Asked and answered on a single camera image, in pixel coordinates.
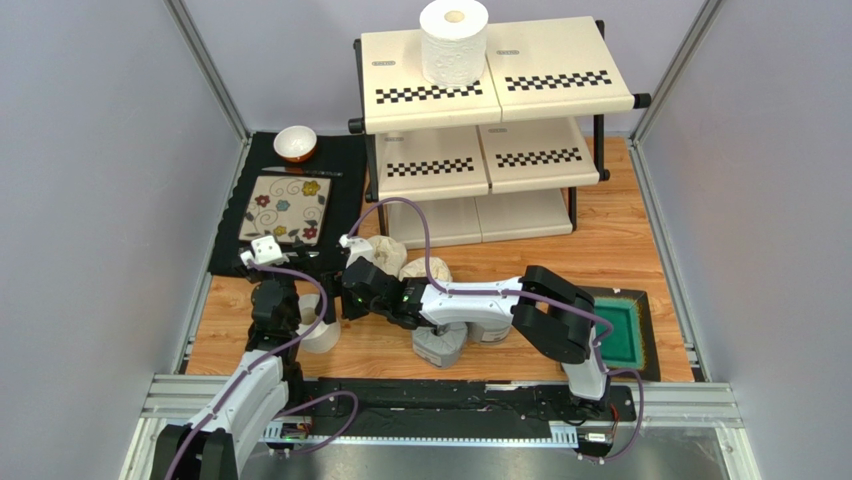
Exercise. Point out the grey wrapped roll left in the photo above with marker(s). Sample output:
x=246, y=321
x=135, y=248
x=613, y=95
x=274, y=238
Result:
x=440, y=350

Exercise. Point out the floral square plate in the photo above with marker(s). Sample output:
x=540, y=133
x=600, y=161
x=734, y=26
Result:
x=290, y=208

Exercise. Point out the green square dish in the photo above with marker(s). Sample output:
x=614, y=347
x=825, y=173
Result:
x=632, y=344

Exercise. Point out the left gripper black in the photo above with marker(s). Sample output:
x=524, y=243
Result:
x=252, y=274

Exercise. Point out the black cloth placemat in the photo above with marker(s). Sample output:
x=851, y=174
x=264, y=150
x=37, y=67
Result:
x=345, y=153

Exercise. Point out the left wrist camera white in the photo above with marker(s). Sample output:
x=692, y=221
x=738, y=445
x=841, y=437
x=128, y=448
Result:
x=263, y=251

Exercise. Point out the grey wrapped roll right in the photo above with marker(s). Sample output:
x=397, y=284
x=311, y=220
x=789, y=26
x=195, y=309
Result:
x=488, y=334

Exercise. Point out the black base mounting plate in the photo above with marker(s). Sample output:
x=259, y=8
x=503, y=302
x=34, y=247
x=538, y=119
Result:
x=449, y=409

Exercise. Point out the white and orange bowl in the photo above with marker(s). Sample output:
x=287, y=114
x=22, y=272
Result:
x=295, y=144

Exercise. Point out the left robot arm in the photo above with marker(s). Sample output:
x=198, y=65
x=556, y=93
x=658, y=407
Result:
x=216, y=443

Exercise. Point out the cream checkered three-tier shelf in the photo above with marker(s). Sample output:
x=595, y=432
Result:
x=501, y=159

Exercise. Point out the beige wrapped roll back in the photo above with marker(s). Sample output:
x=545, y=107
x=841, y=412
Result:
x=389, y=255

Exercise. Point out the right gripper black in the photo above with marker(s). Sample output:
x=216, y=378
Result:
x=348, y=279

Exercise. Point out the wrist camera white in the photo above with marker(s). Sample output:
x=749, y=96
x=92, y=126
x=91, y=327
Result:
x=357, y=248
x=263, y=251

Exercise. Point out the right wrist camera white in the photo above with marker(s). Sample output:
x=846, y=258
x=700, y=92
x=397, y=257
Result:
x=357, y=248

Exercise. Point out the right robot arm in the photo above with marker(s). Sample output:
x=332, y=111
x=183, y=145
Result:
x=555, y=316

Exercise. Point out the white paper roll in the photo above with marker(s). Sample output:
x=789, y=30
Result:
x=318, y=337
x=453, y=42

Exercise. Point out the grey wrapped roll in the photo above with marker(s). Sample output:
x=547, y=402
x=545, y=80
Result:
x=440, y=350
x=488, y=334

